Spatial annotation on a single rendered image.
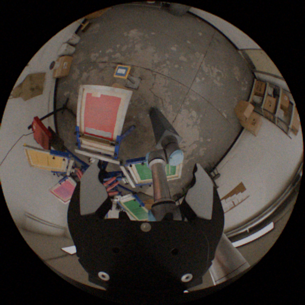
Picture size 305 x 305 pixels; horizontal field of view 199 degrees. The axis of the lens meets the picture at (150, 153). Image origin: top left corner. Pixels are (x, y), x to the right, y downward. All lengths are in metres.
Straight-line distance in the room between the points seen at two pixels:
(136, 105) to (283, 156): 4.22
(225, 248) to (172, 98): 1.98
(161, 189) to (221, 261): 0.38
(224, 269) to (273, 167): 3.31
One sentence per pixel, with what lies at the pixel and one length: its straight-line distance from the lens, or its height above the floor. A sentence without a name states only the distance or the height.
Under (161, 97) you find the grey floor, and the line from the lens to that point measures 1.87.
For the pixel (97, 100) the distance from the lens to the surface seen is 1.01.
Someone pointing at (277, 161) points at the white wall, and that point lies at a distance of 3.50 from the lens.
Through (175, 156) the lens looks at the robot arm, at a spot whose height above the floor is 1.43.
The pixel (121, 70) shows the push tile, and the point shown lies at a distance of 0.93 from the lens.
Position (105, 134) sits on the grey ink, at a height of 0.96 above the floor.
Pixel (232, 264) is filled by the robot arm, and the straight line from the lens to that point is 0.24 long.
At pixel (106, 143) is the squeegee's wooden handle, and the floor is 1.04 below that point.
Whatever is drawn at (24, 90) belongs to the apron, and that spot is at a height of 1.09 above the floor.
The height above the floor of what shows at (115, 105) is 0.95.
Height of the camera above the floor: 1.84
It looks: 51 degrees down
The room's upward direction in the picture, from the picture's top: 174 degrees clockwise
